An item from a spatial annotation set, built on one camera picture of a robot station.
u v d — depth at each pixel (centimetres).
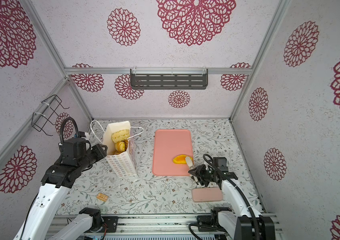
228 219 57
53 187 44
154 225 75
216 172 65
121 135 85
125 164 78
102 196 81
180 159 94
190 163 88
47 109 78
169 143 107
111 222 75
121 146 83
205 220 76
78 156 52
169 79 97
